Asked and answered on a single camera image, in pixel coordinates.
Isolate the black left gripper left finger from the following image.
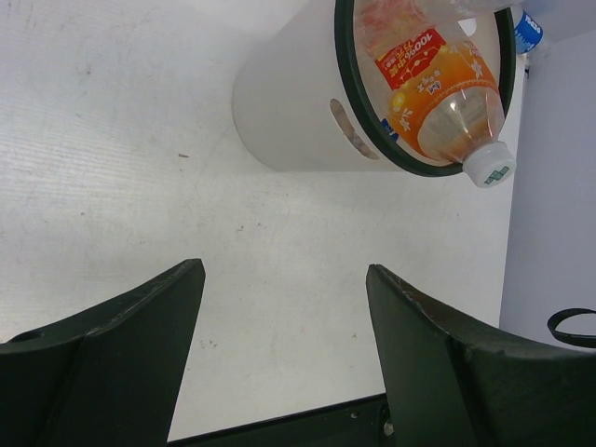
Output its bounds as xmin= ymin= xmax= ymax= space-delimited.
xmin=1 ymin=259 xmax=206 ymax=446

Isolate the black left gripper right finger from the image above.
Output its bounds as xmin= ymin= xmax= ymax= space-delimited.
xmin=366 ymin=264 xmax=595 ymax=446

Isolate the large orange label bottle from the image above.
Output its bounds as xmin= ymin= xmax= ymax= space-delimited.
xmin=355 ymin=1 xmax=516 ymax=188

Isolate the white bin with black rim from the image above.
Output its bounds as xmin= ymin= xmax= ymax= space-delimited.
xmin=233 ymin=1 xmax=515 ymax=180

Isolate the small clear bottle blue label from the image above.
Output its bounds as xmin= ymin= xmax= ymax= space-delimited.
xmin=381 ymin=118 xmax=400 ymax=142

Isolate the black loop cable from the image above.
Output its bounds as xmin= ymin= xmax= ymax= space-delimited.
xmin=547 ymin=307 xmax=596 ymax=348

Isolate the blue label bottle at wall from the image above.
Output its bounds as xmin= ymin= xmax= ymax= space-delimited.
xmin=510 ymin=5 xmax=546 ymax=58

